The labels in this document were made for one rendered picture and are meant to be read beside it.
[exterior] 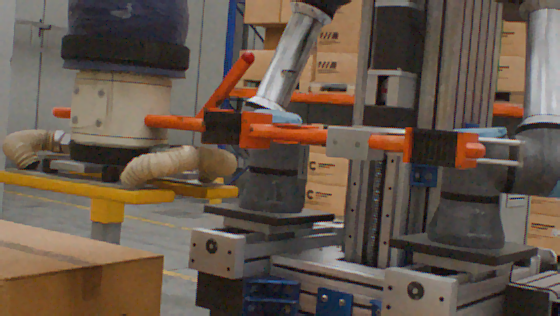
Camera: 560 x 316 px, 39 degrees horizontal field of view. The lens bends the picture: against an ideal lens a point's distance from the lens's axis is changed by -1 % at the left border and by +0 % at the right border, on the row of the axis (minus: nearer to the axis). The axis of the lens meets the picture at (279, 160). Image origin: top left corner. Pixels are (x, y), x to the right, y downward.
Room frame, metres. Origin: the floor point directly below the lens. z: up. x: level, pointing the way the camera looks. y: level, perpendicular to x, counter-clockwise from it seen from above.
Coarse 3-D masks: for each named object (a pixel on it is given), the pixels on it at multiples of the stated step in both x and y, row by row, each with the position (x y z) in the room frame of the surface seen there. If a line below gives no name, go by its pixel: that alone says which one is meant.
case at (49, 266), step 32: (0, 224) 1.87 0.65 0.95; (0, 256) 1.50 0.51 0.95; (32, 256) 1.52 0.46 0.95; (64, 256) 1.55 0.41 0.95; (96, 256) 1.58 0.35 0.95; (128, 256) 1.61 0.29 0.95; (160, 256) 1.65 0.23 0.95; (0, 288) 1.33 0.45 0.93; (32, 288) 1.37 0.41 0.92; (64, 288) 1.43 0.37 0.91; (96, 288) 1.50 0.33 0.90; (128, 288) 1.57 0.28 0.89; (160, 288) 1.66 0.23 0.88
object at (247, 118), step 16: (208, 112) 1.28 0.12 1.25; (224, 112) 1.26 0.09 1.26; (256, 112) 1.28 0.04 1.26; (208, 128) 1.29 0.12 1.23; (224, 128) 1.27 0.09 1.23; (240, 128) 1.26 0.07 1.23; (208, 144) 1.30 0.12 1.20; (224, 144) 1.34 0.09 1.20; (240, 144) 1.25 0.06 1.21; (256, 144) 1.28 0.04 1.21
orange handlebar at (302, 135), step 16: (64, 112) 1.46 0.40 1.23; (176, 128) 1.34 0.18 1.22; (192, 128) 1.32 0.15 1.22; (256, 128) 1.25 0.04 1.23; (272, 128) 1.24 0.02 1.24; (288, 128) 1.23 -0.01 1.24; (304, 128) 1.22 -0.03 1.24; (288, 144) 1.25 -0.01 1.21; (304, 144) 1.23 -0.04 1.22; (384, 144) 1.14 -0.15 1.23; (400, 144) 1.13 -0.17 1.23; (480, 144) 1.10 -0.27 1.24
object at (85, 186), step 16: (48, 160) 1.37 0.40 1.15; (0, 176) 1.38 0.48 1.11; (16, 176) 1.36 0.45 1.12; (32, 176) 1.35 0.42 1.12; (48, 176) 1.34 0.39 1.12; (64, 176) 1.34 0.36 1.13; (80, 176) 1.36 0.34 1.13; (112, 176) 1.30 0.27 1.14; (64, 192) 1.30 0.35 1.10; (80, 192) 1.28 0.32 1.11; (96, 192) 1.26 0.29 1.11; (112, 192) 1.25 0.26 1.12; (128, 192) 1.23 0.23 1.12; (144, 192) 1.25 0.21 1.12; (160, 192) 1.28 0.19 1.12
